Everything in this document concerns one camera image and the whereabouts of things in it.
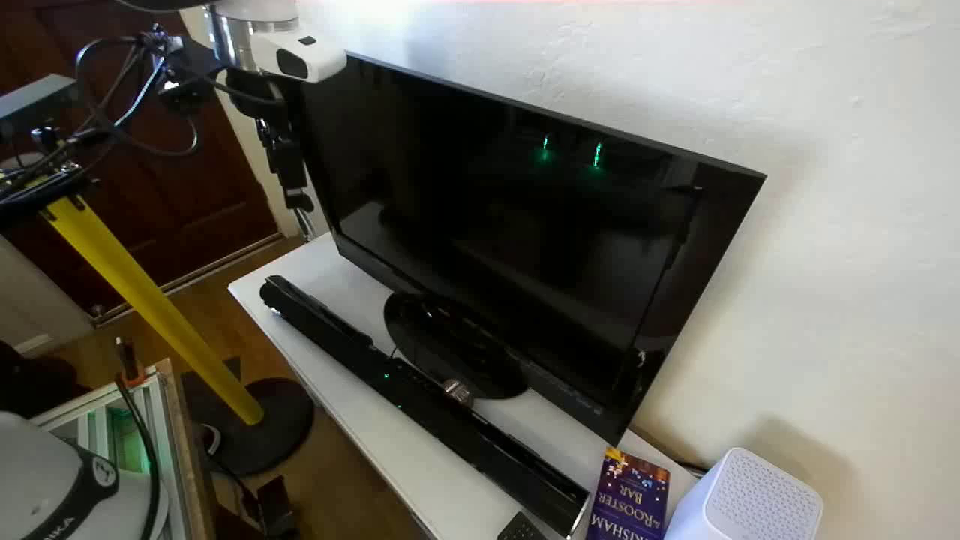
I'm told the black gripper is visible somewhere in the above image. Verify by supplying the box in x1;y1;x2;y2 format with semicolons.
229;70;314;236

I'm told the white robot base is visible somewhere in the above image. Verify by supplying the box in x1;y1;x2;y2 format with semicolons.
0;410;166;540

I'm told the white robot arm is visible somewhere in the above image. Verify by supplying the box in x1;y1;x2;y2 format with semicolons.
120;0;346;236

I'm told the long black soundbar speaker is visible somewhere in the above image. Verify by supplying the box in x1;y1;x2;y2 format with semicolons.
259;275;588;533

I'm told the white cube speaker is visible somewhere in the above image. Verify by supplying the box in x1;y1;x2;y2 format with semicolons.
666;447;824;540

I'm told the brown wooden door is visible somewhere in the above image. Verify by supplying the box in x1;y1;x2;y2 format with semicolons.
0;0;280;314

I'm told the yellow tripod leg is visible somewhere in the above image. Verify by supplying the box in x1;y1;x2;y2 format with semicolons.
44;195;263;427

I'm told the black oval television stand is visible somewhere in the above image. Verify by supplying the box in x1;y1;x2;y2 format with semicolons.
385;295;527;398

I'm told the black flat screen television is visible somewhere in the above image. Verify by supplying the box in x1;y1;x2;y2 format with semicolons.
289;56;765;441

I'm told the black round stand base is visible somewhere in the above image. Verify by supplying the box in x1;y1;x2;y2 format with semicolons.
182;376;314;478

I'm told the wooden framed shelf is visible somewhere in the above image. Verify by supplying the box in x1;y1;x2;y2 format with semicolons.
34;361;217;540

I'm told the purple book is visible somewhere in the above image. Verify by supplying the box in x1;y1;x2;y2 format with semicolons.
586;447;671;540

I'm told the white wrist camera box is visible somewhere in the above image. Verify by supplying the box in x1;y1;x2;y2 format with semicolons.
274;36;347;84

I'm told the black cable bundle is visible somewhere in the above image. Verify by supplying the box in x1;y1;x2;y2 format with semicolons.
28;27;237;161

